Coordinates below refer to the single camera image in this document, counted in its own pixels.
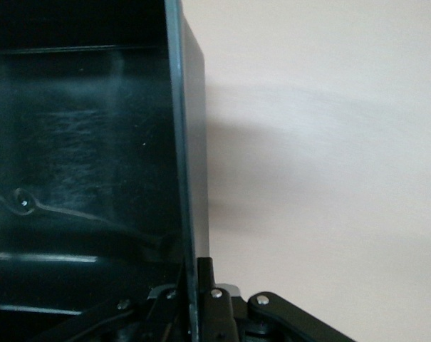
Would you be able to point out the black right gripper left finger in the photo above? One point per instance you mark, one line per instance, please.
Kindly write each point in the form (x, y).
(154, 317)

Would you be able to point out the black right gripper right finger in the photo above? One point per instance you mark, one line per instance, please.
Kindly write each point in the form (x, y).
(218, 317)

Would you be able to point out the black plastic box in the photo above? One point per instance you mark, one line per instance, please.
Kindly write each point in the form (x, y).
(94, 142)

